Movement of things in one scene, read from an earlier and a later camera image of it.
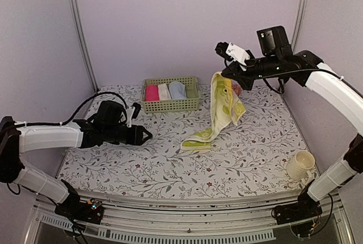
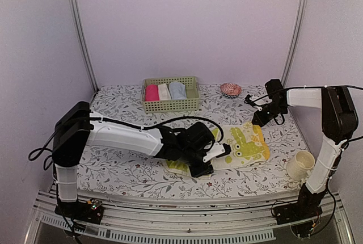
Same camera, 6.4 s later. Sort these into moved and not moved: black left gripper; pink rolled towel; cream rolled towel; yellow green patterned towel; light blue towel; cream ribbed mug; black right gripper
Moved: black right gripper; yellow green patterned towel; black left gripper
Not moved: light blue towel; cream rolled towel; cream ribbed mug; pink rolled towel
